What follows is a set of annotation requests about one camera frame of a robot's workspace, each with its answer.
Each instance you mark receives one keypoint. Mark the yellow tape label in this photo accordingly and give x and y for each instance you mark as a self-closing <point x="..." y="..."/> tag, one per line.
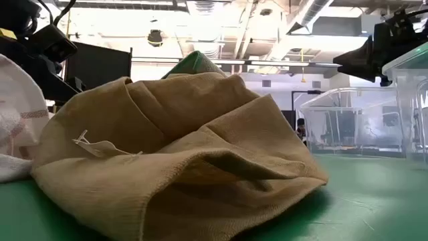
<point x="7" y="33"/>

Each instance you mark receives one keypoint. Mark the black background rig frame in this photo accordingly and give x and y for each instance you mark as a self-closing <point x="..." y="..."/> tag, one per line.
<point x="314" y="91"/>

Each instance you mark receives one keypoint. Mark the black background partition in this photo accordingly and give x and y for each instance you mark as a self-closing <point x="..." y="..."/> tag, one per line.
<point x="289" y="118"/>

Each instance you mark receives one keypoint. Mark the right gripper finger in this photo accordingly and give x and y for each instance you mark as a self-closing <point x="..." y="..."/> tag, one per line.
<point x="361" y="62"/>

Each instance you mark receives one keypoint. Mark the black dome ceiling lamp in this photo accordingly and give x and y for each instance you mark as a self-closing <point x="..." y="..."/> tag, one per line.
<point x="154" y="37"/>

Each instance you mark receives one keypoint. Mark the long horizontal light bar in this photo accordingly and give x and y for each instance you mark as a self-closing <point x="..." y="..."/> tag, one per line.
<point x="281" y="63"/>

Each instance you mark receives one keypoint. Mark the light green towel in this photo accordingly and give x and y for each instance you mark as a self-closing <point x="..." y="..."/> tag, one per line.
<point x="190" y="65"/>

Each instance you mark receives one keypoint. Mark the smooth silver ventilation duct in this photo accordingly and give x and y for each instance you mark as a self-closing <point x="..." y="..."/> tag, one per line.
<point x="314" y="11"/>

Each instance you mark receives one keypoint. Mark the tan towel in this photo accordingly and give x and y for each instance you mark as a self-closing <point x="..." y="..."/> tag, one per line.
<point x="200" y="134"/>

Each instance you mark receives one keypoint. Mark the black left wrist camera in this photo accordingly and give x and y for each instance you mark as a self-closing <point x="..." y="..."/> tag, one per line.
<point x="53" y="45"/>

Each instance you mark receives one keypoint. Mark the clear plastic bin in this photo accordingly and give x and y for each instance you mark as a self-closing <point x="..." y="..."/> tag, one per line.
<point x="351" y="127"/>
<point x="411" y="117"/>

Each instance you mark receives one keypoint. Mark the white red-striped towel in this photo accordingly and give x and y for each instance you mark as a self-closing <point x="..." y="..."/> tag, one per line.
<point x="20" y="100"/>

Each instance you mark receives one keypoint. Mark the grey wall vent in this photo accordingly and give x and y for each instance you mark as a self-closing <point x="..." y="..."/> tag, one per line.
<point x="266" y="83"/>
<point x="316" y="84"/>

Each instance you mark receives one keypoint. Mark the yellow hanging pendant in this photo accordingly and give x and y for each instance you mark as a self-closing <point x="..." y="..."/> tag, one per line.
<point x="303" y="78"/>

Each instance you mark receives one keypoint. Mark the person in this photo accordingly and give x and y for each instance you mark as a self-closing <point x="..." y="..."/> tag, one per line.
<point x="300" y="124"/>

